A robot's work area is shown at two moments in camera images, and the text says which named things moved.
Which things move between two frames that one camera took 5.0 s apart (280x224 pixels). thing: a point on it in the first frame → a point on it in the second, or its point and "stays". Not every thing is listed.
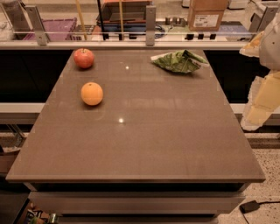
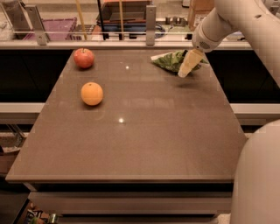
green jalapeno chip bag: [178, 61] stays
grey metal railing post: [150, 24] stays
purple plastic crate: [56, 30] stays
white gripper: [271, 46] → [201, 40]
